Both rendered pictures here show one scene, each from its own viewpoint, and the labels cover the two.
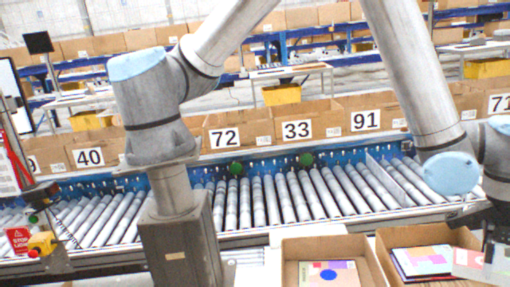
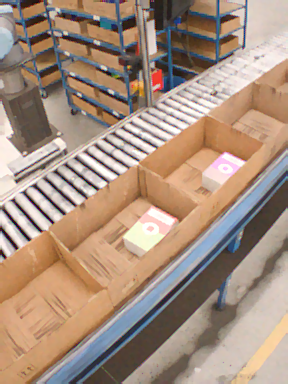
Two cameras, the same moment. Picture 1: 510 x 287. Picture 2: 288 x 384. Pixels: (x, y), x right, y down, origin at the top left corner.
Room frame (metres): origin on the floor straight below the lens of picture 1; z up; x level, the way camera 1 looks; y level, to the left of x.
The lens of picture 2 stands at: (2.45, -0.31, 1.86)
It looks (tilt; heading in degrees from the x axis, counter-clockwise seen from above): 45 degrees down; 140
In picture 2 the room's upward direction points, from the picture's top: 7 degrees counter-clockwise
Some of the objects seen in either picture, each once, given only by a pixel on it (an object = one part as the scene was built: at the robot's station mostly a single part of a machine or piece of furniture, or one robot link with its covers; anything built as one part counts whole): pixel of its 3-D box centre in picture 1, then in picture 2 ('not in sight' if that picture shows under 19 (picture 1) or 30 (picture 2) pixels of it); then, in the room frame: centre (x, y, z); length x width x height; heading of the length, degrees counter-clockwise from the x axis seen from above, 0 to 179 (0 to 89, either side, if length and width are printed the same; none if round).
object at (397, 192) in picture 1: (382, 178); not in sight; (1.42, -0.61, 0.76); 0.46 x 0.01 x 0.09; 179
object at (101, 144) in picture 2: not in sight; (130, 162); (1.44, 0.47, 0.72); 0.52 x 0.05 x 0.05; 179
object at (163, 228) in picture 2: not in sight; (151, 234); (1.93, 0.13, 0.92); 0.16 x 0.11 x 0.07; 98
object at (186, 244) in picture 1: (185, 249); (25, 113); (0.86, 0.25, 0.91); 0.26 x 0.26 x 0.33; 86
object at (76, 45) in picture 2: not in sight; (86, 40); (0.06, 1.26, 0.79); 0.40 x 0.30 x 0.10; 0
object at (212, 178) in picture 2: not in sight; (225, 174); (1.95, 0.52, 0.92); 0.16 x 0.11 x 0.07; 92
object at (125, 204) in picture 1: (115, 219); (166, 137); (1.44, 0.73, 0.72); 0.52 x 0.05 x 0.05; 179
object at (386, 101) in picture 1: (370, 112); not in sight; (1.88, -0.72, 0.96); 0.39 x 0.29 x 0.17; 89
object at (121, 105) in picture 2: not in sight; (127, 95); (0.53, 1.25, 0.39); 0.40 x 0.30 x 0.10; 179
